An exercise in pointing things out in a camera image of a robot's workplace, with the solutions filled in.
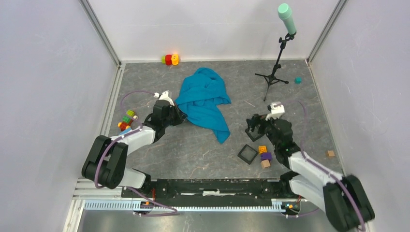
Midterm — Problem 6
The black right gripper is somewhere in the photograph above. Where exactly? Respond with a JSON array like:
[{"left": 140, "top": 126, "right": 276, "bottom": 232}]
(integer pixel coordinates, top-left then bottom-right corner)
[{"left": 245, "top": 113, "right": 280, "bottom": 148}]

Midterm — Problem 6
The teal blue cloth garment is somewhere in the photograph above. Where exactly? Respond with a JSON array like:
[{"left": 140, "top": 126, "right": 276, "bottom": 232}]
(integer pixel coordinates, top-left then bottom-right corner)
[{"left": 176, "top": 67, "right": 232, "bottom": 144}]

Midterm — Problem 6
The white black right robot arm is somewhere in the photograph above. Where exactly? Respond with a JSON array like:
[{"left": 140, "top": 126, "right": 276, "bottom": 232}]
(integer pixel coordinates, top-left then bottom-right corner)
[{"left": 246, "top": 114, "right": 376, "bottom": 232}]

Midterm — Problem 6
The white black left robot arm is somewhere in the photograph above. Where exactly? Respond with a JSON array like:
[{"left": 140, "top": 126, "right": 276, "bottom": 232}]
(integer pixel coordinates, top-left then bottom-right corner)
[{"left": 81, "top": 100, "right": 187, "bottom": 197}]

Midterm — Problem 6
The orange toy block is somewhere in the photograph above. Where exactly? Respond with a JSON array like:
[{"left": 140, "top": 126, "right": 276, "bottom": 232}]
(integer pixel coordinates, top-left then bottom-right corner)
[{"left": 258, "top": 145, "right": 267, "bottom": 154}]

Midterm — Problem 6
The purple toy block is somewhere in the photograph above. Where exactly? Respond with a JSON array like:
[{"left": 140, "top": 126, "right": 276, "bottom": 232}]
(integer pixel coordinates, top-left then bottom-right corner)
[{"left": 260, "top": 152, "right": 272, "bottom": 161}]

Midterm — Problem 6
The tan wooden cube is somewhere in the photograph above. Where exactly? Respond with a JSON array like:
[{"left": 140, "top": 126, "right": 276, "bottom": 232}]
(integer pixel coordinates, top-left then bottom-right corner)
[{"left": 261, "top": 159, "right": 271, "bottom": 169}]

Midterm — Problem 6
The colourful toy block train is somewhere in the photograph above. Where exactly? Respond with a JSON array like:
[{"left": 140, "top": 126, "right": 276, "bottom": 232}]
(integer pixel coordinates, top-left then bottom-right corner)
[{"left": 117, "top": 110, "right": 138, "bottom": 132}]

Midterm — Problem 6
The black tripod microphone stand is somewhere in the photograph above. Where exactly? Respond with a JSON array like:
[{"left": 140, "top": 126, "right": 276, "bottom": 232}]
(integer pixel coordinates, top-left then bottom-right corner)
[{"left": 255, "top": 33, "right": 296, "bottom": 101}]

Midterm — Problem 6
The green red orange toy stack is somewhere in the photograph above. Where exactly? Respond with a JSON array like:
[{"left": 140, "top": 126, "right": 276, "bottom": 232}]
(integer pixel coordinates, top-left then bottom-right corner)
[{"left": 161, "top": 54, "right": 180, "bottom": 65}]

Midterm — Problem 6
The small teal cube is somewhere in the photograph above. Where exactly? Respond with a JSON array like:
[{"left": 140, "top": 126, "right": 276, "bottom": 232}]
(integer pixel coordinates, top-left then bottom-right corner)
[{"left": 294, "top": 77, "right": 302, "bottom": 84}]

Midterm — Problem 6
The brown wooden cube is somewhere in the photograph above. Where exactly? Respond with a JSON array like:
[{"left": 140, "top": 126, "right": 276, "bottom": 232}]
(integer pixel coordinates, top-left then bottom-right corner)
[{"left": 325, "top": 150, "right": 336, "bottom": 158}]

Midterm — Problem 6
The mint green microphone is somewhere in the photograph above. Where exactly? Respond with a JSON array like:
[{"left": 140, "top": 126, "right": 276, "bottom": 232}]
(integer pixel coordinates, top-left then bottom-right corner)
[{"left": 277, "top": 3, "right": 297, "bottom": 35}]

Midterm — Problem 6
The black square frame upper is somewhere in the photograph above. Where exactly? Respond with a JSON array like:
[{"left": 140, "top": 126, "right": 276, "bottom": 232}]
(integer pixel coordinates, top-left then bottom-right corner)
[{"left": 245, "top": 126, "right": 264, "bottom": 142}]

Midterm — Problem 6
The black square frame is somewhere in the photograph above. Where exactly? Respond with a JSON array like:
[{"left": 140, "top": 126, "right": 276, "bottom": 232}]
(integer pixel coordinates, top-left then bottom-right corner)
[
  {"left": 237, "top": 144, "right": 259, "bottom": 165},
  {"left": 245, "top": 126, "right": 264, "bottom": 142}
]

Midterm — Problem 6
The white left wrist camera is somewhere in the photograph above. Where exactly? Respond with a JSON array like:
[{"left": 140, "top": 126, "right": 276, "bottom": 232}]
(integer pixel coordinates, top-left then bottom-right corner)
[{"left": 154, "top": 90, "right": 175, "bottom": 106}]

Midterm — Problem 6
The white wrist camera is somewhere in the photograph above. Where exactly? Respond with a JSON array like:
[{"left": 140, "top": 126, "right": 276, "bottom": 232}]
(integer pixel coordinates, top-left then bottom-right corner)
[
  {"left": 265, "top": 101, "right": 285, "bottom": 121},
  {"left": 154, "top": 90, "right": 175, "bottom": 106}
]

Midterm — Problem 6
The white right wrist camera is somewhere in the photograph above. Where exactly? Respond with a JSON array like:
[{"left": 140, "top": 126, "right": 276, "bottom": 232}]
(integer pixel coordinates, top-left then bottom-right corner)
[{"left": 265, "top": 101, "right": 285, "bottom": 121}]

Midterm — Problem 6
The black square frame lower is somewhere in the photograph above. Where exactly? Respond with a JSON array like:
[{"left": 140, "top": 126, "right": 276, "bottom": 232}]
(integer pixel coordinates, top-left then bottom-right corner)
[{"left": 237, "top": 144, "right": 259, "bottom": 165}]

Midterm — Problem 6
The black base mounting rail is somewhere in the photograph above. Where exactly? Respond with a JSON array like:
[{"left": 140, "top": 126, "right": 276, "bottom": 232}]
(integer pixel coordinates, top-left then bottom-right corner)
[{"left": 139, "top": 178, "right": 300, "bottom": 207}]

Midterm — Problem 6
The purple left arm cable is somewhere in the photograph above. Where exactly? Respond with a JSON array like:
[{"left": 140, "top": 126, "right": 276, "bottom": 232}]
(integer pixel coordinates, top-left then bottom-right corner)
[{"left": 94, "top": 90, "right": 178, "bottom": 217}]

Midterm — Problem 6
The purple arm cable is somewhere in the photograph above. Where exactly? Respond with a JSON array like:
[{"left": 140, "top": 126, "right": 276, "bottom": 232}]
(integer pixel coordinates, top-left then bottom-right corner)
[
  {"left": 281, "top": 100, "right": 366, "bottom": 232},
  {"left": 94, "top": 90, "right": 178, "bottom": 217}
]

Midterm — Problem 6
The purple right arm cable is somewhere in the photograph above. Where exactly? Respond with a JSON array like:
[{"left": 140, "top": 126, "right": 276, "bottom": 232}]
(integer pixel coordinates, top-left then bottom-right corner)
[{"left": 281, "top": 100, "right": 366, "bottom": 232}]

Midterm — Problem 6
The white slotted cable duct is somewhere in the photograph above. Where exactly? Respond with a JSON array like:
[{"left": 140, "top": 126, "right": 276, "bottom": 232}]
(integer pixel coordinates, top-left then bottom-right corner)
[{"left": 84, "top": 200, "right": 285, "bottom": 213}]

